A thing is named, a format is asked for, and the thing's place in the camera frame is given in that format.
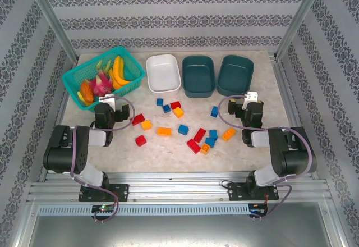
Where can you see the small orange lego brick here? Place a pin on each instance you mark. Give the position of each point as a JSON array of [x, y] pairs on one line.
[[178, 112], [146, 125], [205, 148]]

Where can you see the long red lego brick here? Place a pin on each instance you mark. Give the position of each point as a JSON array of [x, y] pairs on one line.
[[199, 135], [193, 146]]

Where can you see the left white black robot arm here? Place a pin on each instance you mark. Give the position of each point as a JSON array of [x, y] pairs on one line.
[[61, 151]]

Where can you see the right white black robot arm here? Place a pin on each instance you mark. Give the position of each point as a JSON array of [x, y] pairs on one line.
[[294, 157]]

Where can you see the dark teal plastic container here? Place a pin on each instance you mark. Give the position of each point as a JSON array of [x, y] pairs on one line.
[[198, 75], [235, 74]]

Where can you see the yellow toy banana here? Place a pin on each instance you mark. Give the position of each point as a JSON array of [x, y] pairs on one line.
[[115, 82], [118, 66]]

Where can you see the orange toy fruit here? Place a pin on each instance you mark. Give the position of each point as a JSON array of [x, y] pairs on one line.
[[86, 92]]

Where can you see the pink toy dragon fruit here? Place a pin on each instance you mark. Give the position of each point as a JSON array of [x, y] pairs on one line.
[[101, 86]]

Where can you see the yellow toy fruit slice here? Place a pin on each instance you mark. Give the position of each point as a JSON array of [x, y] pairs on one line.
[[80, 95]]

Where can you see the teal plastic basket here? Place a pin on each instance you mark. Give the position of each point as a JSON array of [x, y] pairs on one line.
[[84, 71]]

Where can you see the white plastic container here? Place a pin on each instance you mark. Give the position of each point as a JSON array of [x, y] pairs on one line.
[[163, 73]]

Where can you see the left small circuit board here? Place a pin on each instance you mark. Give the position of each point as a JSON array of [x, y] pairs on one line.
[[104, 208]]

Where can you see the small circuit board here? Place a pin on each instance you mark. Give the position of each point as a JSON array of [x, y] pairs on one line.
[[258, 210], [104, 208]]

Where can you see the right small circuit board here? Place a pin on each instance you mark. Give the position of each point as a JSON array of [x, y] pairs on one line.
[[258, 210]]

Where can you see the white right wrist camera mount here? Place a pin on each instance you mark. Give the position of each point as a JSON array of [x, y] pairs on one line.
[[251, 96]]

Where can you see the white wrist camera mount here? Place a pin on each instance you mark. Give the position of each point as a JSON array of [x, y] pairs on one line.
[[251, 96], [108, 99]]

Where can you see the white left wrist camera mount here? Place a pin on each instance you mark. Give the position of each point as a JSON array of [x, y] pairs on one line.
[[108, 99]]

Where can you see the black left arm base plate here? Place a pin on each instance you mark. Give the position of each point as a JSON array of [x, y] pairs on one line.
[[120, 192]]

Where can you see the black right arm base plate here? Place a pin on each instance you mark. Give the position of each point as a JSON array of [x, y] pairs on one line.
[[237, 192]]

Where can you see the aluminium mounting rail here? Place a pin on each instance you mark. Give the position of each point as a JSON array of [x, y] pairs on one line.
[[174, 186]]

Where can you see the aluminium frame post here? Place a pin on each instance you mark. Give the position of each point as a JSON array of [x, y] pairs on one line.
[[300, 17], [50, 17]]

